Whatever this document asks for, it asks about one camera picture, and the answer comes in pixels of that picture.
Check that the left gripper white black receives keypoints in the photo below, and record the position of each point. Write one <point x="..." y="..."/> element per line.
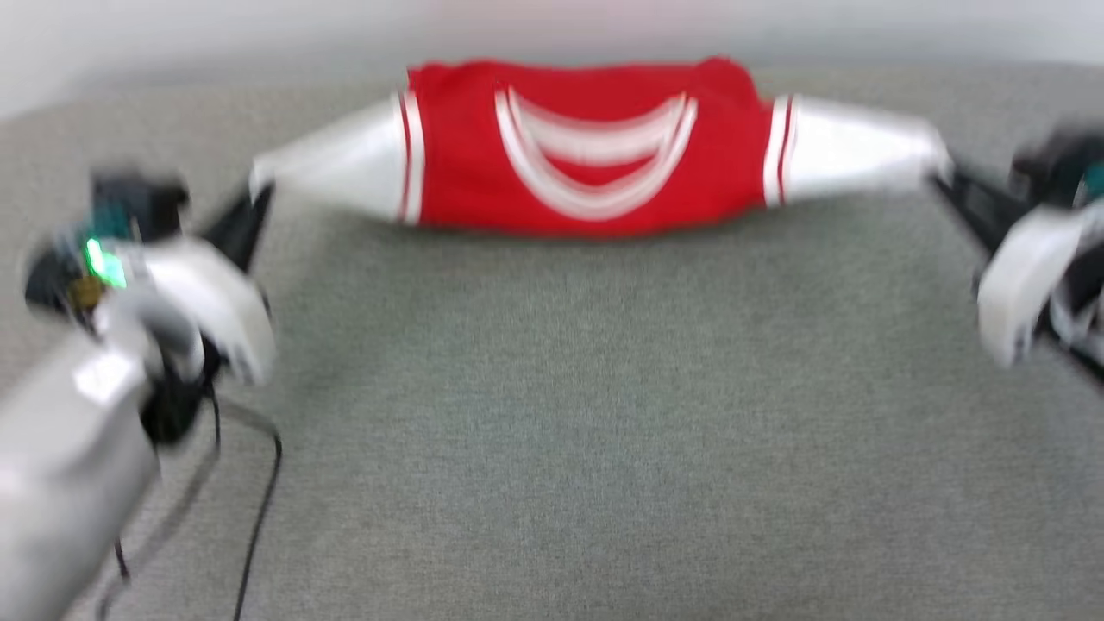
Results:
<point x="207" y="302"/>

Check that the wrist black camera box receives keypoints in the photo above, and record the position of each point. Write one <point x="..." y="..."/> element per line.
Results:
<point x="1061" y="164"/>
<point x="138" y="205"/>

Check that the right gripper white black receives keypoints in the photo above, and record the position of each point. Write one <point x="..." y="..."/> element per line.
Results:
<point x="1022" y="276"/>

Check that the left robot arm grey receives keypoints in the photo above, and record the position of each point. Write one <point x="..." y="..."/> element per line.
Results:
<point x="60" y="483"/>

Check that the red shirt with white sleeves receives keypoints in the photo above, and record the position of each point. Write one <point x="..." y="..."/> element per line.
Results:
<point x="586" y="147"/>

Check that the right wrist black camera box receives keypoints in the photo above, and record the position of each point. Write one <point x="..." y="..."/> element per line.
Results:
<point x="1061" y="164"/>

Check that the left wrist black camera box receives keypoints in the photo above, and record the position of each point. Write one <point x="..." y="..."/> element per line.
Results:
<point x="138" y="205"/>

